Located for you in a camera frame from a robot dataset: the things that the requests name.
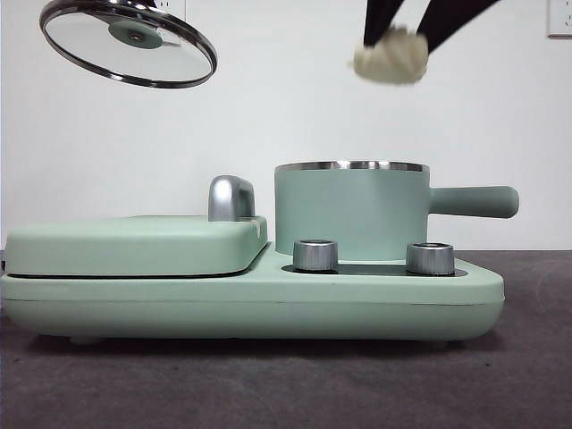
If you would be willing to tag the black control panel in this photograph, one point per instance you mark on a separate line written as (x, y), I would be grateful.
(371, 269)

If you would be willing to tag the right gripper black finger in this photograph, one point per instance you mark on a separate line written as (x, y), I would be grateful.
(380, 18)
(451, 18)

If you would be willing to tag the green breakfast machine base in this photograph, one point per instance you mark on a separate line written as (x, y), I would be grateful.
(268, 313)

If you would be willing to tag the silver control knob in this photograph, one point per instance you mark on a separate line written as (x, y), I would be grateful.
(430, 259)
(315, 257)

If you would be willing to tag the green griddle cover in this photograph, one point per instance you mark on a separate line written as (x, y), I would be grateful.
(134, 250)

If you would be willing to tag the ridged white bun green dots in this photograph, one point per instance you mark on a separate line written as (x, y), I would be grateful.
(389, 58)

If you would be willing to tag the glass lid with green knob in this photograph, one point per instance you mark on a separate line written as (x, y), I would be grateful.
(134, 38)

